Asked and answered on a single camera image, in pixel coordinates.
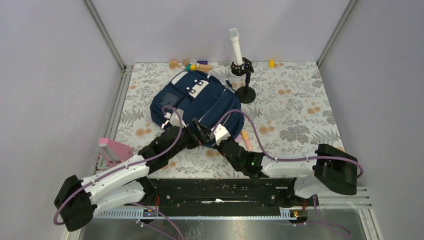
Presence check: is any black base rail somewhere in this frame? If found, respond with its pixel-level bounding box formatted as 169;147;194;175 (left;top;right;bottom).
137;178;314;218

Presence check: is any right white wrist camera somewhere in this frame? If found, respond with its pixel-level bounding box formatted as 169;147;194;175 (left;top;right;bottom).
212;124;231;146

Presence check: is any purple toy block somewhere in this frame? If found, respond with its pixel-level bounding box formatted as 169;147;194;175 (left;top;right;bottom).
197;60;208;65

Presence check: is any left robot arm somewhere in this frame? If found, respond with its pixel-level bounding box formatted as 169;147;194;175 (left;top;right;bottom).
53;119;214;232

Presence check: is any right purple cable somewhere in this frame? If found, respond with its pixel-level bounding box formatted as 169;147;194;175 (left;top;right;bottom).
211;109;365;239

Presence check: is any long tan wooden block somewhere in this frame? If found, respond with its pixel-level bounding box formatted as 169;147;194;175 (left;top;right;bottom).
195;64;213;73

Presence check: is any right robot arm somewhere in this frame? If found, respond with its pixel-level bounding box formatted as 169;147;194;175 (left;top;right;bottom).
214;139;363;206

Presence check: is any pink box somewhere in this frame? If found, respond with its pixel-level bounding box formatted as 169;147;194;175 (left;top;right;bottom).
98;138;134;168

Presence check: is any yellow toy block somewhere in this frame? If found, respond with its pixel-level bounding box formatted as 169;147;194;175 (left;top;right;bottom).
268;59;275;68

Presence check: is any purple cable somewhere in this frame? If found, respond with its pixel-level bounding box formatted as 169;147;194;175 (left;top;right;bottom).
211;109;365;239
53;105;184;240

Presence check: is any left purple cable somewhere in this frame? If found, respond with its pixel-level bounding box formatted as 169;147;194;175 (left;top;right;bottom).
53;105;184;240

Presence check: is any round wooden block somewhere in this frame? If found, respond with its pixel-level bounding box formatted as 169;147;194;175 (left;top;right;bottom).
181;58;190;67

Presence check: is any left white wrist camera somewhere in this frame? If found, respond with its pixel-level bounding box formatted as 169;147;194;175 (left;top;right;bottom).
161;108;187;129

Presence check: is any white microphone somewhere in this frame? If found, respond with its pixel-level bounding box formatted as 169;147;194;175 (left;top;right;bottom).
228;27;244;66

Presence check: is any black microphone stand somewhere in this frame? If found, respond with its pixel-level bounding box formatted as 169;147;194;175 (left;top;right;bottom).
230;57;256;104

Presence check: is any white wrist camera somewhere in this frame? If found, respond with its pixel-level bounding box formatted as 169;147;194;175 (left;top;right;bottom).
212;124;231;146
161;108;187;129

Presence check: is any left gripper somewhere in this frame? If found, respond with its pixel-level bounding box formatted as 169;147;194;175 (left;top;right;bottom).
168;118;214;160

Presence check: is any navy blue student backpack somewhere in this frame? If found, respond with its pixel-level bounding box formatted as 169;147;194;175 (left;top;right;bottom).
150;70;245;148

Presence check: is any teal toy block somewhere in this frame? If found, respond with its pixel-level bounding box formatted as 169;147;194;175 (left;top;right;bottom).
185;64;193;71

